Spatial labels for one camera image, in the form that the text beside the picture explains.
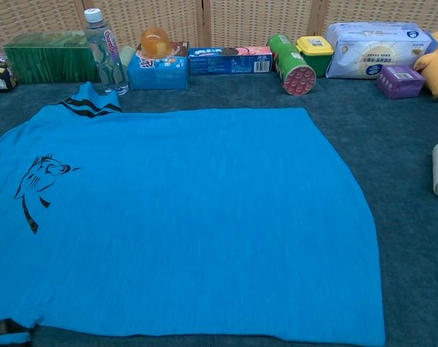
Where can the blue t-shirt cat print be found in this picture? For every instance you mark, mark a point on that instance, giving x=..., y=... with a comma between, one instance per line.
x=190, y=217

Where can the blue pink cookie box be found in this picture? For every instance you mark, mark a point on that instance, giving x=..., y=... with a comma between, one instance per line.
x=230, y=63

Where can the blue snack box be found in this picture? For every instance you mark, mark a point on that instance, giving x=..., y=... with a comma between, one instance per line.
x=157, y=74

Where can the green chips can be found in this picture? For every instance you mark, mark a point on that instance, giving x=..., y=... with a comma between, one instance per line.
x=293, y=68

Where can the woven folding screen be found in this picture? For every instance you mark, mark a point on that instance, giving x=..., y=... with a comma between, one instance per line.
x=240, y=21

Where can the green container yellow lid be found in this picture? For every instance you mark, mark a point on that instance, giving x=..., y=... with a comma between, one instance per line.
x=316, y=54

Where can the clear water bottle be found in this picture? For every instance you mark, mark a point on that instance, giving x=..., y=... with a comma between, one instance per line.
x=105, y=58

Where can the white blue wipes pack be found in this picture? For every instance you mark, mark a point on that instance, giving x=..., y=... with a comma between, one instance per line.
x=374, y=50

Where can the small purple box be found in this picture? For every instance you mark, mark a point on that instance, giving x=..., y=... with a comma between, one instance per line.
x=401, y=82

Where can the green grass pattern box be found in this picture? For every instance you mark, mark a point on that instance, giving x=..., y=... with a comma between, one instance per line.
x=49, y=59

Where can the yellow plush toy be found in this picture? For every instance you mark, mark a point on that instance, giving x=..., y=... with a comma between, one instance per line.
x=437, y=68

